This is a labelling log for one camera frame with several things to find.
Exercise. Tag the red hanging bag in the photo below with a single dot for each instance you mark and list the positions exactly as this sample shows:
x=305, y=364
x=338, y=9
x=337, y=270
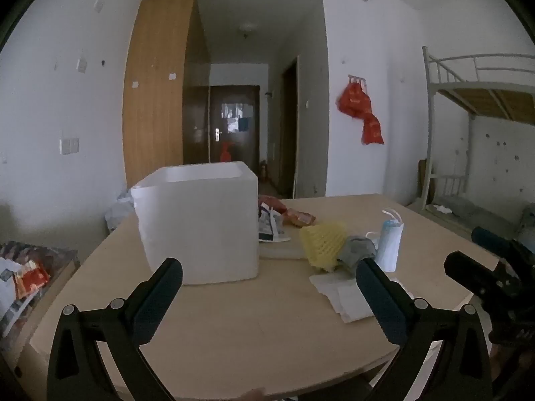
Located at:
x=359, y=108

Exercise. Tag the white lotion bottle red pump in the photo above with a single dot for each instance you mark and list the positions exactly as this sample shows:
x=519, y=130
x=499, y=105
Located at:
x=225, y=152

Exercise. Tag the small white wall switch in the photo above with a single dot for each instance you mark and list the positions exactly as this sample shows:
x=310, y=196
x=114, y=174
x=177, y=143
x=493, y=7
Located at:
x=98, y=3

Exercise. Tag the papers on entrance door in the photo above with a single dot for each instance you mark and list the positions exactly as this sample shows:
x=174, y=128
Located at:
x=234, y=115

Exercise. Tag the double wall socket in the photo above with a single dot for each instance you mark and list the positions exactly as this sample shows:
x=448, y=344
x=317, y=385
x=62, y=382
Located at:
x=69, y=146

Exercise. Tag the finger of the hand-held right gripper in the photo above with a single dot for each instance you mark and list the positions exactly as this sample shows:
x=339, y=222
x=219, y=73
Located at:
x=487, y=238
x=466, y=269

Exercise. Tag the grey bedding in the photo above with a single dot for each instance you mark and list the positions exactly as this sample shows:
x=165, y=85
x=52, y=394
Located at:
x=472, y=211

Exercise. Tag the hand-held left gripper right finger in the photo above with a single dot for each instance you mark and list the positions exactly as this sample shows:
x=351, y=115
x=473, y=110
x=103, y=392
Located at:
x=382, y=300

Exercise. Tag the dark side door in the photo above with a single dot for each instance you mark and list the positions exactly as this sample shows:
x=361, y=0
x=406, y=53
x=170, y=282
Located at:
x=289, y=133

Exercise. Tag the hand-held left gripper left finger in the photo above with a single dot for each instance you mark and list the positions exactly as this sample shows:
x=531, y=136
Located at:
x=156, y=300

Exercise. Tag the black and white packet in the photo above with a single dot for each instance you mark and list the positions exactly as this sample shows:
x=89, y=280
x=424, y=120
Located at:
x=269, y=227

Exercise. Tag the yellow foam net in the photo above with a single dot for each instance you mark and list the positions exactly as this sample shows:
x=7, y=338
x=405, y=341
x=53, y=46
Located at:
x=324, y=244

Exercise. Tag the wall hook rack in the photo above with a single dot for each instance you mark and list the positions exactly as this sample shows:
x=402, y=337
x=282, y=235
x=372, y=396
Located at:
x=357, y=78

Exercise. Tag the red snack packet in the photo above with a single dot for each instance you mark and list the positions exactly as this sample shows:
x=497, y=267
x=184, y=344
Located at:
x=272, y=204

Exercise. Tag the white metal bunk bed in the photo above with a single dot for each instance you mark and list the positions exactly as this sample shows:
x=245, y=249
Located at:
x=480, y=92

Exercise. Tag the orange snack packet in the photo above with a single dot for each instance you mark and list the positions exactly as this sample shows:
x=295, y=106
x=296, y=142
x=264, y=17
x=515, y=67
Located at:
x=299, y=217

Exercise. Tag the small red packet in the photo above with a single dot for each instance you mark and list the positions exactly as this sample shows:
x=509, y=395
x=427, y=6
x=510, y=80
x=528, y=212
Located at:
x=31, y=280

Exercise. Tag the leaning wooden boards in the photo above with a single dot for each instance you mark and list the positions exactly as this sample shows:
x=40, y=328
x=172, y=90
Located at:
x=424, y=179

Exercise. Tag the blue face mask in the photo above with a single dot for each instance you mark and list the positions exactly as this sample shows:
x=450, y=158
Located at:
x=391, y=242

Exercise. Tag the white foam box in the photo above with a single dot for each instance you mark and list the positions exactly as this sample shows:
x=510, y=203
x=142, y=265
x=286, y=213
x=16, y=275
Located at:
x=200, y=225

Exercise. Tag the wooden wardrobe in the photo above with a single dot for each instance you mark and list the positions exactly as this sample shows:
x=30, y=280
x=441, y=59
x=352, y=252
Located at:
x=159, y=92

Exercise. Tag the white tissue paper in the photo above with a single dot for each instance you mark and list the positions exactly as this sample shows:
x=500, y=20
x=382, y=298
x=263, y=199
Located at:
x=347, y=296

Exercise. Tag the dark entrance door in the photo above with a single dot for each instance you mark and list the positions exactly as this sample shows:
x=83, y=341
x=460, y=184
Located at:
x=244, y=150

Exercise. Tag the grey sock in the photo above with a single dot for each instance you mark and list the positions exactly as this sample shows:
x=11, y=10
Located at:
x=357, y=250

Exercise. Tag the white paper leaflet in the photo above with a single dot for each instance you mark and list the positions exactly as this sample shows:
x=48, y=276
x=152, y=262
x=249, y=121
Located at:
x=6, y=284

